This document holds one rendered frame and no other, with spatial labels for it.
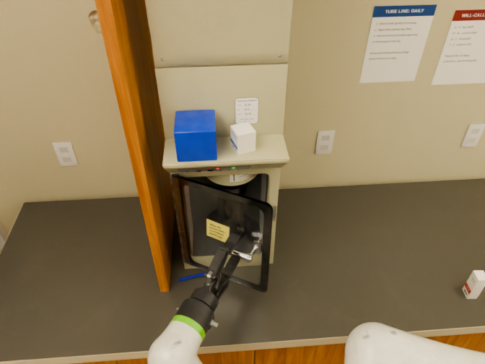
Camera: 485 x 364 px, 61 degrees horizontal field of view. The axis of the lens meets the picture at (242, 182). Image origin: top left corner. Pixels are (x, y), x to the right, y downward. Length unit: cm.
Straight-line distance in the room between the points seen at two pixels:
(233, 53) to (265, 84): 11
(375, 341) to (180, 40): 77
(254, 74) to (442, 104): 97
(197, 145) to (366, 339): 57
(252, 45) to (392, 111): 88
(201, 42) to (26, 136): 97
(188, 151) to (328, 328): 74
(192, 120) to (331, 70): 70
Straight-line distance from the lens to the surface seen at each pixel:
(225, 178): 125
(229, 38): 100
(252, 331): 139
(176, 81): 105
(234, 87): 105
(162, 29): 100
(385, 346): 93
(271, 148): 108
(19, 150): 183
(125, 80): 96
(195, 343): 106
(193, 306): 108
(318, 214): 173
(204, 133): 99
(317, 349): 152
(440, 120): 187
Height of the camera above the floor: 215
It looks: 41 degrees down
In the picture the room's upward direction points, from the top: straight up
